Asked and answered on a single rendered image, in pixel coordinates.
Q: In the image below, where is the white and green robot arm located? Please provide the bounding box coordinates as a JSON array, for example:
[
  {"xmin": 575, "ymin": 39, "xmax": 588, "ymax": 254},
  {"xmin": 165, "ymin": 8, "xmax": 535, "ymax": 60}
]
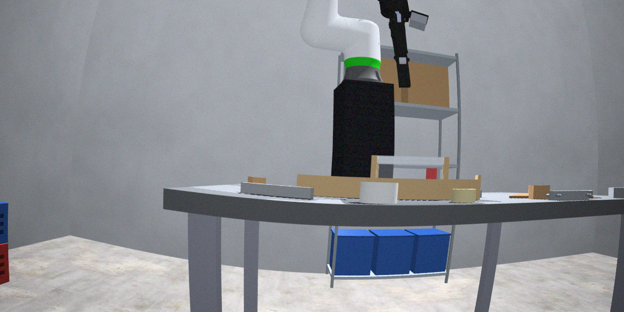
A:
[{"xmin": 300, "ymin": 0, "xmax": 429, "ymax": 82}]

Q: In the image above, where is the white short cylinder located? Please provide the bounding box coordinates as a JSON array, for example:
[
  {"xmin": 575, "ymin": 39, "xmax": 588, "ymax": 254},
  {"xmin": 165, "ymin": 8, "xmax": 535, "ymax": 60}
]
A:
[{"xmin": 359, "ymin": 182, "xmax": 398, "ymax": 204}]

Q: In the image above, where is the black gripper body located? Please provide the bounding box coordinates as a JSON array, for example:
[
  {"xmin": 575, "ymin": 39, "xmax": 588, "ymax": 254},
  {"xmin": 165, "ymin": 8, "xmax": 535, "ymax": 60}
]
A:
[{"xmin": 379, "ymin": 0, "xmax": 409, "ymax": 29}]

